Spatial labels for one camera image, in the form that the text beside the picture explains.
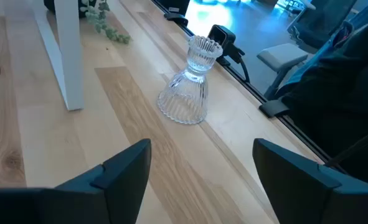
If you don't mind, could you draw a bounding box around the black plant pot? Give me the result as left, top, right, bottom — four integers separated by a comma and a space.
43, 0, 97, 19

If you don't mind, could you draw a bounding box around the black office chair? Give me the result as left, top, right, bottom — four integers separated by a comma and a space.
288, 0, 358, 50

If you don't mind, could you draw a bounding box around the black device with silver labels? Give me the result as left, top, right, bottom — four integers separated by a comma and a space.
154, 0, 191, 16

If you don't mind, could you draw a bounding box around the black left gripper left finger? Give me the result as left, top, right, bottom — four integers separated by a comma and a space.
0, 138, 153, 224

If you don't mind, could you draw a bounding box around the person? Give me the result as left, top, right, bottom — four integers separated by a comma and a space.
275, 15, 368, 187

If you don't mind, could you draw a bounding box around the black table-level camera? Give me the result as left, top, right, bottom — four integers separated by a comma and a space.
207, 24, 251, 83

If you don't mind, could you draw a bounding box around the black table clamp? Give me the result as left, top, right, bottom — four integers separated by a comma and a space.
163, 12, 189, 27
258, 99, 290, 118

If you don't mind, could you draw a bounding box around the trailing green bead succulent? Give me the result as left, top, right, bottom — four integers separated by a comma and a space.
79, 0, 131, 45

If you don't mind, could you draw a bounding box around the white perforated metal shelf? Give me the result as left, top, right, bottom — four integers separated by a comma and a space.
31, 0, 85, 111

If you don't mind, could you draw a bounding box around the grey chair armrest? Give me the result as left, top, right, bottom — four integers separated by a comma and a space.
257, 42, 309, 101

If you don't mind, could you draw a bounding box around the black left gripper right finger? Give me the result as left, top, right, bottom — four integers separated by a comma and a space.
252, 138, 368, 224

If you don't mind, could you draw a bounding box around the clear ribbed glass candle holder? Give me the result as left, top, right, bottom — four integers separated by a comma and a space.
157, 35, 224, 125

